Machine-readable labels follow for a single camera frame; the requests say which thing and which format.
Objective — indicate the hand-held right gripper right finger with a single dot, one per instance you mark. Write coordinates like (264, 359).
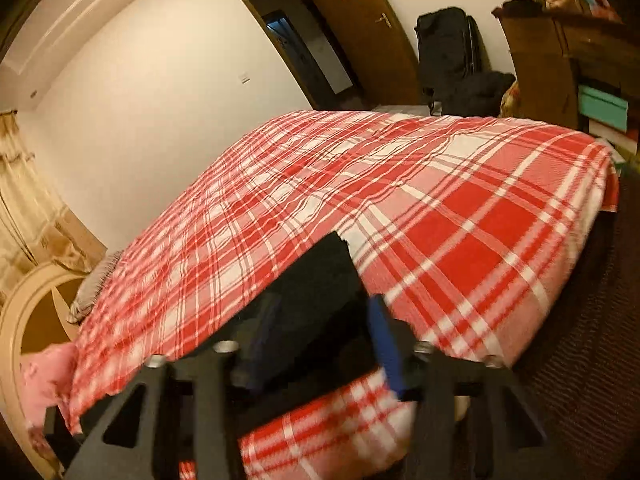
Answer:
(387, 345)

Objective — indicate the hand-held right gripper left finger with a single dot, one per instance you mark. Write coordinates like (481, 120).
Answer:
(261, 345)

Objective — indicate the black pants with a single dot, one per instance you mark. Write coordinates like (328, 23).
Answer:
(320, 300)

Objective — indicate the red plaid bed sheet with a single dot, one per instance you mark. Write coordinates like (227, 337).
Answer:
(450, 220)

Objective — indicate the grey pillow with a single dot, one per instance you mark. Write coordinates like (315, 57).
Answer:
(92, 287)

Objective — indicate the pink pillow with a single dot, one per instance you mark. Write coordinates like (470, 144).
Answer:
(47, 380)

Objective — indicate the cream bed headboard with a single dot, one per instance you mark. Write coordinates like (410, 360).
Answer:
(35, 320)

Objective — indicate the beige curtain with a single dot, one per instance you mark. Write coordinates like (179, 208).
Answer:
(30, 210)

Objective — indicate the dark clothes pile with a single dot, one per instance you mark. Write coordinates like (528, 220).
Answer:
(480, 92)

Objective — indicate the black suitcase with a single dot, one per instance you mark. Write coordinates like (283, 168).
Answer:
(445, 45)

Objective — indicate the stack of books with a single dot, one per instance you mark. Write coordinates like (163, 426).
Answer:
(615, 137)

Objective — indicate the teal box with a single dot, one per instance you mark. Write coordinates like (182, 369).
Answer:
(602, 107)

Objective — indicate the brown wooden cabinet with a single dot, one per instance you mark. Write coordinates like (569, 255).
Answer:
(540, 60)

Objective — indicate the brown wooden door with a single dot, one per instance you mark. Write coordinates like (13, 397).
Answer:
(360, 20)

